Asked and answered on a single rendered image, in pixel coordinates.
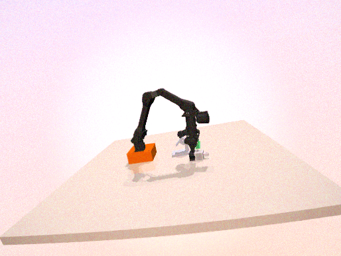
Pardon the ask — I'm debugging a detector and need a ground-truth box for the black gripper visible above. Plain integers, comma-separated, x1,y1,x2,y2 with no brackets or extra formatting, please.
184,124,200,153

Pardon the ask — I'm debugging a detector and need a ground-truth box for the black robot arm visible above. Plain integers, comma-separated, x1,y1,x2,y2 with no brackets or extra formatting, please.
131,88,210,152

